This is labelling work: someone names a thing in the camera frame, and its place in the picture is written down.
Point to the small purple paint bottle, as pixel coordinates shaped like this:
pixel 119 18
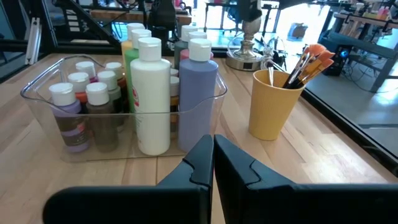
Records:
pixel 62 93

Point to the black brush silver ferrule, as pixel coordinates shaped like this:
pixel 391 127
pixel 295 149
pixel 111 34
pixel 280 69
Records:
pixel 271 76

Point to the black box with LED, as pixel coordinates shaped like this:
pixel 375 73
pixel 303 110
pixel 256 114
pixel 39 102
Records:
pixel 334 60

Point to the large teal paint bottle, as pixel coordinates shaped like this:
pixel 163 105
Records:
pixel 179 53

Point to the large yellow paint bottle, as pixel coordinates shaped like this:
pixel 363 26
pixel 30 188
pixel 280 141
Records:
pixel 135 26

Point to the brown cardboard box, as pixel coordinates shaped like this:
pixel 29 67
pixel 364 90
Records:
pixel 297 30

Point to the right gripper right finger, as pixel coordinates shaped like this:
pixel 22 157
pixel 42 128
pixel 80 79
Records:
pixel 230 174

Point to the white shade table lamp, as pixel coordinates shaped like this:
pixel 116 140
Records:
pixel 248 37

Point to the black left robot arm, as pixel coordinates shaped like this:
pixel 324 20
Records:
pixel 161 18

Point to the small yellow paint bottle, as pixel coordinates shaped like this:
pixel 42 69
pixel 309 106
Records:
pixel 174 87

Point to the black brush orange bristles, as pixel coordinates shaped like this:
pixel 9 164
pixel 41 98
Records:
pixel 326 55

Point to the white pole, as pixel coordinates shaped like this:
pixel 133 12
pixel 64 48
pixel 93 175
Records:
pixel 32 40

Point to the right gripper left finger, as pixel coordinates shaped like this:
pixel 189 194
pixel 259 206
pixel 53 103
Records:
pixel 202 168

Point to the large blue paint bottle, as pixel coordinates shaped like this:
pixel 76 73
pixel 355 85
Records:
pixel 197 102

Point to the large white paint bottle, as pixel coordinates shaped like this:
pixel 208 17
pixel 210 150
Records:
pixel 149 109

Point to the small dark brown paint bottle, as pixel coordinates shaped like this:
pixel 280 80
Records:
pixel 102 130

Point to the small pink paint bottle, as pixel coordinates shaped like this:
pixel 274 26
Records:
pixel 174 72

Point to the clear plastic bin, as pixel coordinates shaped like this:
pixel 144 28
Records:
pixel 40 105

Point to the orange plastic cup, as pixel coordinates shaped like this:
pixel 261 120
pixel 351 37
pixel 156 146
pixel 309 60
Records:
pixel 270 112

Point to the dark background workbench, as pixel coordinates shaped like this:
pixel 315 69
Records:
pixel 367 46

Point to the fan brush orange bristles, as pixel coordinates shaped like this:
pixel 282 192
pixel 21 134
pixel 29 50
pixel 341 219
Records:
pixel 315 48

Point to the large pink paint bottle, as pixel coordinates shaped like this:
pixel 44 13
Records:
pixel 197 35

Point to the large green paint bottle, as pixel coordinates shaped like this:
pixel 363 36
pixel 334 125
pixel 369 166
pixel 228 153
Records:
pixel 130 68

